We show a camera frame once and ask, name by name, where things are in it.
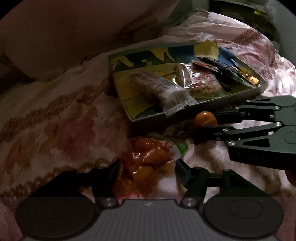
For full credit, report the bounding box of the gold snack packet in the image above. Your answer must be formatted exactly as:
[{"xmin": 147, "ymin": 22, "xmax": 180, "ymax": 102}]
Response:
[{"xmin": 240, "ymin": 68, "xmax": 260, "ymax": 86}]

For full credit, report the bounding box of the dark red candy wrapper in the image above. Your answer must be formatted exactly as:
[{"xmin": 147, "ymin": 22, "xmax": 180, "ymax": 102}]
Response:
[{"xmin": 193, "ymin": 60, "xmax": 214, "ymax": 70}]

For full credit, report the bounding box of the clear rice cracker packet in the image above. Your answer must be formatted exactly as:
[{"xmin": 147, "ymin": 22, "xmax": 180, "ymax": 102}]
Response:
[{"xmin": 173, "ymin": 62, "xmax": 222, "ymax": 96}]

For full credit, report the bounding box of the dark blue stick packet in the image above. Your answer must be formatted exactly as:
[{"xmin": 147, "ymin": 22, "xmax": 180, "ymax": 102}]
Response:
[{"xmin": 201, "ymin": 57, "xmax": 241, "ymax": 75}]

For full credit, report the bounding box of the round orange candy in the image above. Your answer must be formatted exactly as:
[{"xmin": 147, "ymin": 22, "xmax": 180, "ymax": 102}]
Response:
[{"xmin": 194, "ymin": 111, "xmax": 217, "ymax": 128}]

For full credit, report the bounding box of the pink pillow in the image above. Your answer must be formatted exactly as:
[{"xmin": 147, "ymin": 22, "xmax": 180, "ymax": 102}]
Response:
[{"xmin": 0, "ymin": 0, "xmax": 181, "ymax": 81}]

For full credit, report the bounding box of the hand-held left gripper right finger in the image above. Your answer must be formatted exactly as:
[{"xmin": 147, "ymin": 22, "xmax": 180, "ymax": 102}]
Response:
[{"xmin": 174, "ymin": 159, "xmax": 264, "ymax": 208}]

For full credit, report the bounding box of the yellow green snack packet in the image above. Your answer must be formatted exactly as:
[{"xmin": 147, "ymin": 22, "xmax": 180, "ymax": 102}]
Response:
[{"xmin": 221, "ymin": 70, "xmax": 252, "ymax": 89}]

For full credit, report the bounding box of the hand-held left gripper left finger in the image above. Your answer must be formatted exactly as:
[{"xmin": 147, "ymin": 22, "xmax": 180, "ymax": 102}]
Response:
[{"xmin": 29, "ymin": 159, "xmax": 121, "ymax": 207}]

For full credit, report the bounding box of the pink floral bedsheet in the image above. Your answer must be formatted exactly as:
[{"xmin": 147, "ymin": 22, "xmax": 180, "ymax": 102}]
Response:
[{"xmin": 0, "ymin": 9, "xmax": 296, "ymax": 241}]

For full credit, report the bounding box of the clear cereal bar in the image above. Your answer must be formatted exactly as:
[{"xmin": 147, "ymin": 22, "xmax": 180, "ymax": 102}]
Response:
[{"xmin": 128, "ymin": 71, "xmax": 198, "ymax": 117}]

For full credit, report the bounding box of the orange snack packet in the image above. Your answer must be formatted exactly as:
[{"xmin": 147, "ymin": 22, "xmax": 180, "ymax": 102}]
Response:
[{"xmin": 112, "ymin": 137, "xmax": 176, "ymax": 197}]

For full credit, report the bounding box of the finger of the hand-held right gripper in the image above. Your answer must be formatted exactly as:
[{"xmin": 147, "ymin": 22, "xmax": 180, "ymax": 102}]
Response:
[
  {"xmin": 216, "ymin": 97, "xmax": 281, "ymax": 125},
  {"xmin": 194, "ymin": 122, "xmax": 284, "ymax": 148}
]

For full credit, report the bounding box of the cartoon print shallow box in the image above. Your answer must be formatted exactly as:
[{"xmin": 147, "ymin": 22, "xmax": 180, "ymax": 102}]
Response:
[{"xmin": 107, "ymin": 42, "xmax": 269, "ymax": 123}]

